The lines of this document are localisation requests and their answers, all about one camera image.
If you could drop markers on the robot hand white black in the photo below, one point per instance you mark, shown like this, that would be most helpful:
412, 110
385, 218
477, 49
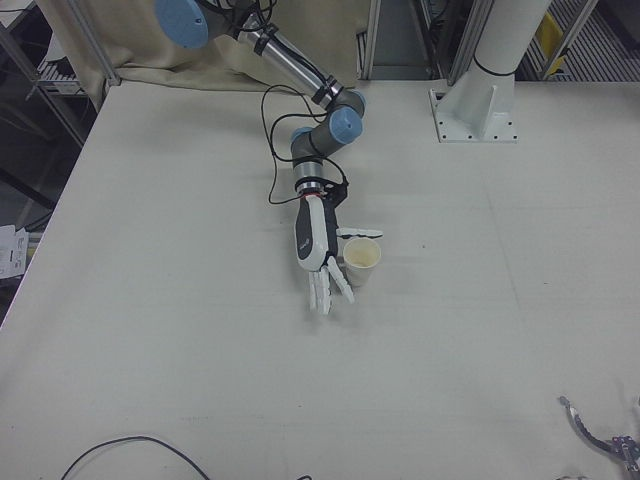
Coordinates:
312, 235

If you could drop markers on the white paper cup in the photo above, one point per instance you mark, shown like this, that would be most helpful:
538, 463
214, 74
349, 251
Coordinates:
362, 275

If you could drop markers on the UR5e robot arm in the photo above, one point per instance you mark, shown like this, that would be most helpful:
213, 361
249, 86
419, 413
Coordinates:
285, 55

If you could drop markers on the beige curtain cloth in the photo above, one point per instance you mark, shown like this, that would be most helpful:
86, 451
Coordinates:
135, 40

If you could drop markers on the white paper sheets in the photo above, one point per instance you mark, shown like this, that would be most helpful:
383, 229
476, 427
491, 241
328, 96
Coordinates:
12, 250

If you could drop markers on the yellow plastic part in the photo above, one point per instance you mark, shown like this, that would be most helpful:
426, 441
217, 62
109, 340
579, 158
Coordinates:
555, 40

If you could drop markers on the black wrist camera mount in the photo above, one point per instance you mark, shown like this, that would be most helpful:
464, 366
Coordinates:
339, 194

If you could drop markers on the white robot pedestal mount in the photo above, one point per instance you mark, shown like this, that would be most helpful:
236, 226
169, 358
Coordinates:
480, 110

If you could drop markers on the aluminium frame post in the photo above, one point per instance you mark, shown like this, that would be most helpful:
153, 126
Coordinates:
97, 42

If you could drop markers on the metal flexible bracket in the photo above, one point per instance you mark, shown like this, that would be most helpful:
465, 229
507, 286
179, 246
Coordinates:
580, 425

